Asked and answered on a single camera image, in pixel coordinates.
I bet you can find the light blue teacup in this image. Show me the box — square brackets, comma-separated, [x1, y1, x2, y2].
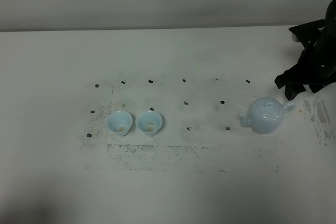
[135, 111, 163, 136]
[106, 111, 133, 136]

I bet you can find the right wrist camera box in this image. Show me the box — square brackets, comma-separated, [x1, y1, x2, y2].
[289, 19, 325, 48]

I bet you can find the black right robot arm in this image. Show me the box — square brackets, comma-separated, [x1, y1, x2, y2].
[275, 0, 335, 101]

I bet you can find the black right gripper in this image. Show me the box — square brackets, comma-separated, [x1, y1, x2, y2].
[275, 48, 335, 101]

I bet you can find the left light blue teacup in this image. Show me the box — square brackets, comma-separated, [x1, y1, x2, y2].
[106, 111, 133, 136]

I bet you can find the right light blue teacup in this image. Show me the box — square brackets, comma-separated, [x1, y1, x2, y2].
[135, 111, 163, 136]

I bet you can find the light blue porcelain teapot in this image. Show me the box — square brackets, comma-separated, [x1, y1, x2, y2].
[239, 97, 296, 134]

